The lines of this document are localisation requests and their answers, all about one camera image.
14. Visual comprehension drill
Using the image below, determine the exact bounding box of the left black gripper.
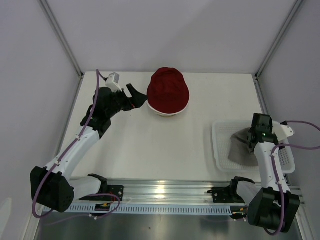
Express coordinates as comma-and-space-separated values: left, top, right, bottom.
106, 84, 148, 118

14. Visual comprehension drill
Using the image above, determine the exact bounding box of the grey bucket hat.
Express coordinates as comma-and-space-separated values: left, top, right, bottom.
228, 128, 258, 167

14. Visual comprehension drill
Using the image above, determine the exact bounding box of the white bucket hat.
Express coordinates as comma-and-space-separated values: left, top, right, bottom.
146, 101, 189, 117

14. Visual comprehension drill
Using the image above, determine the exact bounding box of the red cap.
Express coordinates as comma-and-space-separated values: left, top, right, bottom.
147, 67, 190, 114

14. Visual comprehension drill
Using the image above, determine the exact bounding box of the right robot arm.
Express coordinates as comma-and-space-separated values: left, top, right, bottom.
227, 113, 300, 236

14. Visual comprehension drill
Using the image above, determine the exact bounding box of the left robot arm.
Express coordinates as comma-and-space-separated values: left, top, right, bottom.
30, 84, 148, 218

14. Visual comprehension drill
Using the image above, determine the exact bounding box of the white plastic basket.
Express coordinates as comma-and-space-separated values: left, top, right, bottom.
212, 120, 296, 174

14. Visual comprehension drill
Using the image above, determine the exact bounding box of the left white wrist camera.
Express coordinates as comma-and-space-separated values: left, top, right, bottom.
104, 72, 123, 94

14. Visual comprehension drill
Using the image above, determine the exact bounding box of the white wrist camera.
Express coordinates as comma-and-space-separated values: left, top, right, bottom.
272, 121, 295, 143
104, 72, 123, 94

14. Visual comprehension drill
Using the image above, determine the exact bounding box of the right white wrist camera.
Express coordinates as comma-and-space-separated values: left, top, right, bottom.
272, 121, 295, 143

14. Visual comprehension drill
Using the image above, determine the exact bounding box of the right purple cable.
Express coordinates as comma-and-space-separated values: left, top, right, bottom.
233, 120, 320, 237

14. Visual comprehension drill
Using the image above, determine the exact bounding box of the purple cable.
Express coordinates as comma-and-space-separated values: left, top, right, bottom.
233, 120, 320, 237
31, 69, 121, 223

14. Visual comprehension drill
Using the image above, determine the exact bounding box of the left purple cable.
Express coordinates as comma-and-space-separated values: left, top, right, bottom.
31, 69, 121, 223

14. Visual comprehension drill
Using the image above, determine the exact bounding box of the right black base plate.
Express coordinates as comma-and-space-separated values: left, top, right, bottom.
211, 186, 238, 204

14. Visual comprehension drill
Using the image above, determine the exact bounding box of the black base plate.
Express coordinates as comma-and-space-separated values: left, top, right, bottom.
79, 185, 124, 202
211, 186, 238, 204

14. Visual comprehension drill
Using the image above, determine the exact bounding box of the aluminium mounting rail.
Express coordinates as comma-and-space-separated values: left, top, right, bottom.
32, 177, 306, 206

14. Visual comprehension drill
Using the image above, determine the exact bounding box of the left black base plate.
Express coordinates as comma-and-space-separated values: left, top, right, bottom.
79, 185, 124, 202

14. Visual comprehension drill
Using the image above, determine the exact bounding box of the white slotted cable duct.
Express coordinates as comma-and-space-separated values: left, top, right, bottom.
43, 203, 247, 215

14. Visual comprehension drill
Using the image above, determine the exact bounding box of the left aluminium frame post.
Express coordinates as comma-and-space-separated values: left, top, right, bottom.
37, 0, 84, 78

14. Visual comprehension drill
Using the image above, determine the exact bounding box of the aluminium frame post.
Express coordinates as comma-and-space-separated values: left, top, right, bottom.
254, 0, 306, 81
37, 0, 84, 78

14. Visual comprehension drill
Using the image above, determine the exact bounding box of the right aluminium frame post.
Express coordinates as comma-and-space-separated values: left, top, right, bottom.
254, 0, 306, 81

